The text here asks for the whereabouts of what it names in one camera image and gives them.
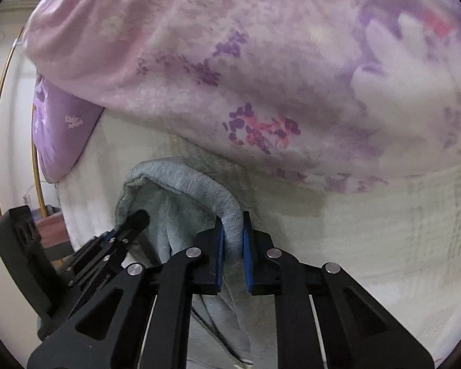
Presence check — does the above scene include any purple floral quilt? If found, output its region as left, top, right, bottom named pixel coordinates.
left=23, top=0, right=461, bottom=195

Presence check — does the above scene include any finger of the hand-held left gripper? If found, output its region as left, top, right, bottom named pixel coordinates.
left=74, top=210, right=151, bottom=262
left=66, top=240, right=130, bottom=290

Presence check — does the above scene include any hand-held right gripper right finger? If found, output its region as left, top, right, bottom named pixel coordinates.
left=242, top=211, right=433, bottom=369

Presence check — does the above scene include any grey zip hoodie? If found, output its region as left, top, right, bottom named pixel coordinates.
left=115, top=157, right=270, bottom=369

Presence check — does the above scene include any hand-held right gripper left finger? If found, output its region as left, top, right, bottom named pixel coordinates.
left=27, top=217, right=227, bottom=369

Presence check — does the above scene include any pink and grey towel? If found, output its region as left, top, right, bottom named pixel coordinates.
left=34, top=207, right=73, bottom=263

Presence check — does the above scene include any long wooden barre rail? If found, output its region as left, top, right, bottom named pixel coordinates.
left=0, top=27, right=26, bottom=216

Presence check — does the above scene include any short wooden barre rail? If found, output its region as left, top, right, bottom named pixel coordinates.
left=31, top=96, right=49, bottom=216

